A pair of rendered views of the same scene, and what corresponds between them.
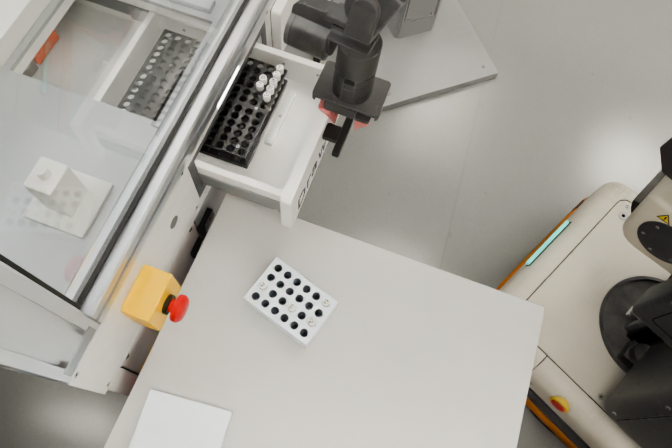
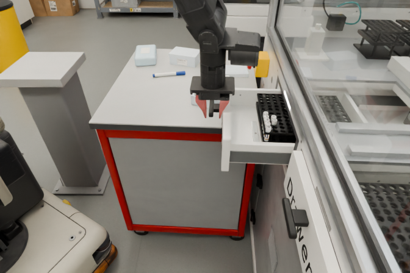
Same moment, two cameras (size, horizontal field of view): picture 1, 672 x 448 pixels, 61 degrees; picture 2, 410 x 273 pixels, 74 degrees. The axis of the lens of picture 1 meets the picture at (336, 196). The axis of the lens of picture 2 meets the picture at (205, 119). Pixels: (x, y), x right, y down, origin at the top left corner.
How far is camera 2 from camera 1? 110 cm
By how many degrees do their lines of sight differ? 76
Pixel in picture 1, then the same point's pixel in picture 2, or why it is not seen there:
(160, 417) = (240, 70)
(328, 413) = (184, 82)
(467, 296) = (129, 118)
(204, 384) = not seen: hidden behind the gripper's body
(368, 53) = not seen: hidden behind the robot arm
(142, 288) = (264, 55)
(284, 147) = (244, 125)
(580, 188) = not seen: outside the picture
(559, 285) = (47, 262)
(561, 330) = (55, 233)
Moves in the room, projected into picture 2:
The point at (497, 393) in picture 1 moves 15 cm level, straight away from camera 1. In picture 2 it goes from (117, 95) to (75, 107)
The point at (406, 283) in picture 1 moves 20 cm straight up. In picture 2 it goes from (160, 116) to (154, 62)
